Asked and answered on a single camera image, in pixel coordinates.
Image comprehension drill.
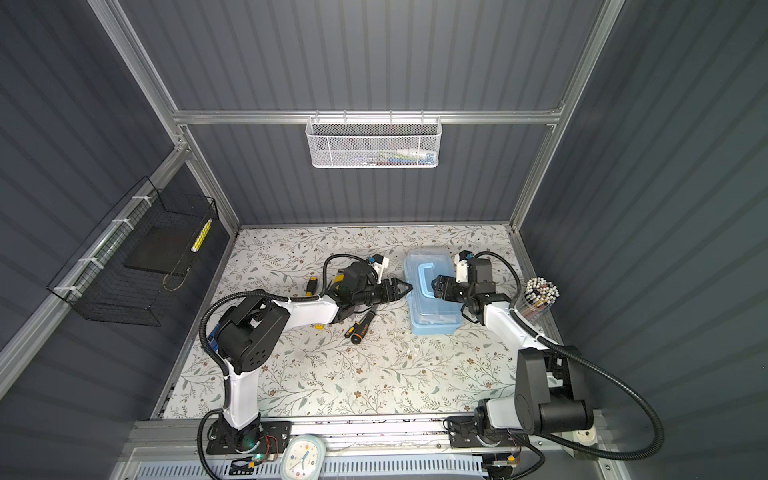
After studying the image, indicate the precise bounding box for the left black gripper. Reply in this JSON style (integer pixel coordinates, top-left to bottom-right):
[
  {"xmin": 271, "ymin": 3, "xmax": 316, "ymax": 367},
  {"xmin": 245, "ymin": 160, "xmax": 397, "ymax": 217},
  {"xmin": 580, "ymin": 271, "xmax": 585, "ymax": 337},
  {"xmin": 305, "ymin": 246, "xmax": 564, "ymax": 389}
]
[{"xmin": 353, "ymin": 278, "xmax": 413, "ymax": 309}]

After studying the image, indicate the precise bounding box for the light blue plastic tool box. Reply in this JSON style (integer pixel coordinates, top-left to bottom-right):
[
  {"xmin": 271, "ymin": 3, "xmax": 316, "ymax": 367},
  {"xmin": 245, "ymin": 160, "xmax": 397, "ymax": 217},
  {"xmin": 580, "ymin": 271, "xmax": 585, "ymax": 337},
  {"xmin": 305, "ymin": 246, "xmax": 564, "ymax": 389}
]
[{"xmin": 404, "ymin": 248, "xmax": 463, "ymax": 336}]

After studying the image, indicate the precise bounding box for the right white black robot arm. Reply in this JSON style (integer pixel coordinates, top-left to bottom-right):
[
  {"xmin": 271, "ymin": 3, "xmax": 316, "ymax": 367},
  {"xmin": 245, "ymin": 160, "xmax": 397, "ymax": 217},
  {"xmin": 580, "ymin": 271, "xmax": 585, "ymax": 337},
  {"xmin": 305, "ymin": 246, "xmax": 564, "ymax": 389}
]
[{"xmin": 432, "ymin": 251, "xmax": 665, "ymax": 461}]

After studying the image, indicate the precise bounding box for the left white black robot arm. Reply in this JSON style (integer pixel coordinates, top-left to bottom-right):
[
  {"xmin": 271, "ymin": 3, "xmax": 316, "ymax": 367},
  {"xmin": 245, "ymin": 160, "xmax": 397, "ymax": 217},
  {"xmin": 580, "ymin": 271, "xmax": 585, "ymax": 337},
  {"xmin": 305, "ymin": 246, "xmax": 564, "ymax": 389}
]
[{"xmin": 198, "ymin": 254, "xmax": 413, "ymax": 453}]

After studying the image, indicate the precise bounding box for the black orange screwdriver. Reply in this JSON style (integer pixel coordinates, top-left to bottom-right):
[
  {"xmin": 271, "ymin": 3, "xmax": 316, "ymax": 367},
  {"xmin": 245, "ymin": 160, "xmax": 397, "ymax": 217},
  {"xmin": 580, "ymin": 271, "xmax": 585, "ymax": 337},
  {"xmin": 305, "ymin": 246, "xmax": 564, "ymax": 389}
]
[{"xmin": 344, "ymin": 309, "xmax": 377, "ymax": 345}]

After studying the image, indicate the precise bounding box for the floral table mat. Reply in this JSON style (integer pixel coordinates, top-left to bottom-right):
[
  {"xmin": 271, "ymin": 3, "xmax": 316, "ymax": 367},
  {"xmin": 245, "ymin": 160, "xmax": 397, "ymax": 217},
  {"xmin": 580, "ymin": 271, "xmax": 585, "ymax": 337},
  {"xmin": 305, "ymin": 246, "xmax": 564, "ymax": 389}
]
[{"xmin": 215, "ymin": 225, "xmax": 519, "ymax": 417}]

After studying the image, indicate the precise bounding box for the yellow black stubby screwdriver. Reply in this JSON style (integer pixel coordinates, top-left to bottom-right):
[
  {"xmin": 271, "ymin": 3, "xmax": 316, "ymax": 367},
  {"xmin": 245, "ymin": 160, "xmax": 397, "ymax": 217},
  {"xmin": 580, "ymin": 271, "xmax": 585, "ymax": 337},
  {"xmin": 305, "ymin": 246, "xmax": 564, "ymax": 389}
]
[{"xmin": 305, "ymin": 276, "xmax": 319, "ymax": 297}]

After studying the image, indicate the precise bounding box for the clear cup of markers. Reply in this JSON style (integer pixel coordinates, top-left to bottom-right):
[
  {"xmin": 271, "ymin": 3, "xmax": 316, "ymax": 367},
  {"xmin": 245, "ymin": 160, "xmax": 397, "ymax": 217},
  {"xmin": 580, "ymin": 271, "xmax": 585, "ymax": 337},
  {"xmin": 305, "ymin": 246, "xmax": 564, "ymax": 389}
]
[{"xmin": 515, "ymin": 277, "xmax": 560, "ymax": 322}]

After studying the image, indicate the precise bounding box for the white analog clock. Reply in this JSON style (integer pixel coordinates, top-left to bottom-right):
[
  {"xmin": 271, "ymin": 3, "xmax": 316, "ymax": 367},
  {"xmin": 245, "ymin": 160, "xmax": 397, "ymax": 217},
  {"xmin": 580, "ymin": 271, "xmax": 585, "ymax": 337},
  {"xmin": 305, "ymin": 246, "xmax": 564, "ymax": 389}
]
[{"xmin": 279, "ymin": 435, "xmax": 327, "ymax": 480}]

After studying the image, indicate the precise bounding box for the yellow marker in black basket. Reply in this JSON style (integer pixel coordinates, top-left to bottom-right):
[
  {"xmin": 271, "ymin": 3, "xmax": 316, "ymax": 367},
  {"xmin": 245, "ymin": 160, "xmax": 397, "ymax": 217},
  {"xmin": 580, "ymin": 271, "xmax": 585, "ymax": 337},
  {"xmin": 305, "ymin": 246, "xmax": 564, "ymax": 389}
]
[{"xmin": 190, "ymin": 219, "xmax": 213, "ymax": 253}]

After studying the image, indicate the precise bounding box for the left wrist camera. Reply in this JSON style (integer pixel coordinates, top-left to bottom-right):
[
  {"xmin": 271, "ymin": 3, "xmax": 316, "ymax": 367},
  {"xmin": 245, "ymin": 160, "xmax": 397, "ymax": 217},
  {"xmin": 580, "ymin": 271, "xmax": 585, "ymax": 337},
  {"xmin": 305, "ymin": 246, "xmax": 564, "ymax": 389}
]
[{"xmin": 368, "ymin": 254, "xmax": 390, "ymax": 270}]

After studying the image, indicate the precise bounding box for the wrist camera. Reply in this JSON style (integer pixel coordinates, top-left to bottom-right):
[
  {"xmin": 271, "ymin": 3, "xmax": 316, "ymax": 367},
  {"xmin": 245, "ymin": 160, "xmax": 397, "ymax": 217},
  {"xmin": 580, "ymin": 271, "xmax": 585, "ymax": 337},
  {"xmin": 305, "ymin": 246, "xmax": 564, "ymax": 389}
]
[
  {"xmin": 368, "ymin": 254, "xmax": 390, "ymax": 270},
  {"xmin": 454, "ymin": 250, "xmax": 474, "ymax": 283}
]

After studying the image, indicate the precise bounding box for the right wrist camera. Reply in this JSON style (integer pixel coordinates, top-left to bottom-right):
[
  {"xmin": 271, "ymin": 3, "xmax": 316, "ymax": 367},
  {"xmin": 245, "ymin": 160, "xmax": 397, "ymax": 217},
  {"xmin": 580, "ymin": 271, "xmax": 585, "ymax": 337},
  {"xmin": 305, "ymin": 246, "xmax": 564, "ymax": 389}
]
[{"xmin": 454, "ymin": 250, "xmax": 474, "ymax": 283}]

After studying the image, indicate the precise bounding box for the white wire mesh basket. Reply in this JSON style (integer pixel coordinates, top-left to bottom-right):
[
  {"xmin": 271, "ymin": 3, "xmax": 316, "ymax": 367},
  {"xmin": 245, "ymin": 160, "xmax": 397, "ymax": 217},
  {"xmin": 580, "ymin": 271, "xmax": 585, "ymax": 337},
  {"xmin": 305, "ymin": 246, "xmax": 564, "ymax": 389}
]
[{"xmin": 305, "ymin": 119, "xmax": 443, "ymax": 169}]

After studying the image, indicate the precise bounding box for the black wire wall basket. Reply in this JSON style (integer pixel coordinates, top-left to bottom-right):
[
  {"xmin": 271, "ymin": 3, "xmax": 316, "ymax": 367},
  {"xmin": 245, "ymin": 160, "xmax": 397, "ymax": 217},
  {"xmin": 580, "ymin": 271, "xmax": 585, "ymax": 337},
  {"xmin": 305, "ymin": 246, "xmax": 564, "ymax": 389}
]
[{"xmin": 48, "ymin": 181, "xmax": 218, "ymax": 327}]

